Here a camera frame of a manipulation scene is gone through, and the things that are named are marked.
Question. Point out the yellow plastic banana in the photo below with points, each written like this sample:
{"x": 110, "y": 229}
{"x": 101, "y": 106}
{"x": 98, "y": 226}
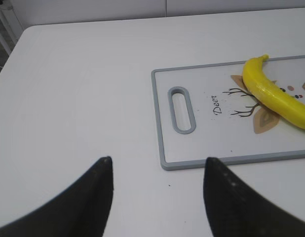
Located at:
{"x": 271, "y": 95}

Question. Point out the white grey-rimmed cutting board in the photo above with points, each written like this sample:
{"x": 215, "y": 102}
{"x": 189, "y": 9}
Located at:
{"x": 205, "y": 111}

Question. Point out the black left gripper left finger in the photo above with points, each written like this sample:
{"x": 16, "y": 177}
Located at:
{"x": 81, "y": 210}

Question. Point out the white rack beside table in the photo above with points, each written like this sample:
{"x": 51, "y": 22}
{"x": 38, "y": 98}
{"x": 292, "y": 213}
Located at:
{"x": 11, "y": 29}

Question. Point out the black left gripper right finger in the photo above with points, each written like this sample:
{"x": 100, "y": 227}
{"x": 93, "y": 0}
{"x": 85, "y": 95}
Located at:
{"x": 234, "y": 209}

